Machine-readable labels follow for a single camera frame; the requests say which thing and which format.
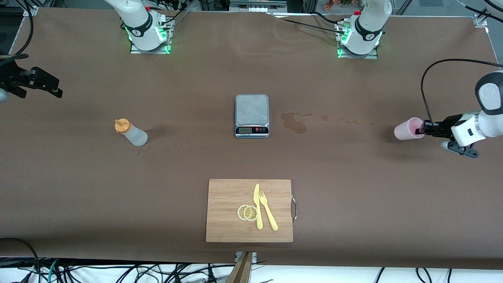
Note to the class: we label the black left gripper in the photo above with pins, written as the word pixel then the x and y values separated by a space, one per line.
pixel 441 127

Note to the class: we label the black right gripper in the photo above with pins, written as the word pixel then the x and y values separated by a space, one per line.
pixel 11 76

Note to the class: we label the pink plastic cup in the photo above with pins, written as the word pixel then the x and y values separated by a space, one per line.
pixel 404 130

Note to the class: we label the squeeze bottle with orange cap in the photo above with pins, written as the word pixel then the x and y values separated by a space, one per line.
pixel 135 135

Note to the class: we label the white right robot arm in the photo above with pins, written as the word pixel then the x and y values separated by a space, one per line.
pixel 141 23

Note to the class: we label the brown table cover sheet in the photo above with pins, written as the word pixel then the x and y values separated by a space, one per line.
pixel 78 196

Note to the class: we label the silver digital kitchen scale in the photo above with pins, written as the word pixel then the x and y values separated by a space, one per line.
pixel 251 110

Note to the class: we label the yellow plastic fork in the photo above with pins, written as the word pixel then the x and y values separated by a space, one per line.
pixel 271 220

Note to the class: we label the yellow plastic knife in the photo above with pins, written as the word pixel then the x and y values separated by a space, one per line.
pixel 259 220

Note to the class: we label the lemon slice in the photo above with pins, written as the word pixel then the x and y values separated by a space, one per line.
pixel 239 212
pixel 250 213

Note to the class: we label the white power strip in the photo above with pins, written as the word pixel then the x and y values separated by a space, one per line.
pixel 257 8

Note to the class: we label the wooden cutting board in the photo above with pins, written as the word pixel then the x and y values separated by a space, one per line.
pixel 224 196

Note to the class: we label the metal table corner bracket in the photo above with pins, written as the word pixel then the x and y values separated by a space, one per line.
pixel 31 11
pixel 480 20

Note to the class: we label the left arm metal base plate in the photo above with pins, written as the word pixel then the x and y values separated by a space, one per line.
pixel 373 56

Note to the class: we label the small metal bracket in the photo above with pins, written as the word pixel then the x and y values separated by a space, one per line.
pixel 255 257

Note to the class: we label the wooden post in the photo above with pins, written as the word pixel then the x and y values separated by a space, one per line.
pixel 240 271

